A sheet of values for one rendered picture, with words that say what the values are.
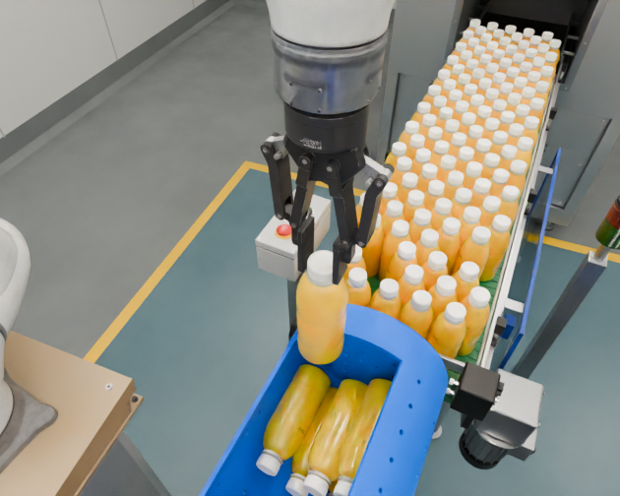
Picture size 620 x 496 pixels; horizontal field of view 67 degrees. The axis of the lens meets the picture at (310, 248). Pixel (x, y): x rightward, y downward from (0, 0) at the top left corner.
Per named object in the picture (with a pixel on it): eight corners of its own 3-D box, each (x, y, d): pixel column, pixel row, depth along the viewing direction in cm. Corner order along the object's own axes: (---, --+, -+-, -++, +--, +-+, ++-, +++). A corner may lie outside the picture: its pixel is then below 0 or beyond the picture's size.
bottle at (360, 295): (332, 324, 114) (335, 278, 101) (351, 308, 117) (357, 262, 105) (351, 342, 111) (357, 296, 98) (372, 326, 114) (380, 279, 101)
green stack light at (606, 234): (593, 243, 97) (604, 226, 93) (595, 224, 101) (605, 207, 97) (628, 254, 95) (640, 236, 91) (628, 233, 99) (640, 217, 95)
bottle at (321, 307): (343, 366, 69) (351, 292, 56) (296, 366, 69) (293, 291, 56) (342, 326, 73) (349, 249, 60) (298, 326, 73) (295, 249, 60)
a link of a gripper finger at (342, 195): (337, 140, 46) (350, 141, 45) (351, 227, 53) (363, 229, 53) (320, 162, 43) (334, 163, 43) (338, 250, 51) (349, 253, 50)
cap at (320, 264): (339, 283, 57) (340, 274, 55) (306, 282, 57) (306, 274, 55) (338, 259, 59) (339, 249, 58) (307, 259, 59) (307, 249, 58)
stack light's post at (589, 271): (465, 450, 182) (588, 261, 102) (466, 440, 184) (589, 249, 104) (475, 454, 181) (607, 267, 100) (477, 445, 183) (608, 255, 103)
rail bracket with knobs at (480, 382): (438, 407, 100) (449, 384, 93) (447, 379, 105) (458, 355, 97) (485, 427, 97) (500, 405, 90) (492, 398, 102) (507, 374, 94)
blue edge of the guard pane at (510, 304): (453, 417, 145) (501, 326, 108) (501, 246, 194) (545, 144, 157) (468, 424, 143) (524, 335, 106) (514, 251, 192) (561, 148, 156)
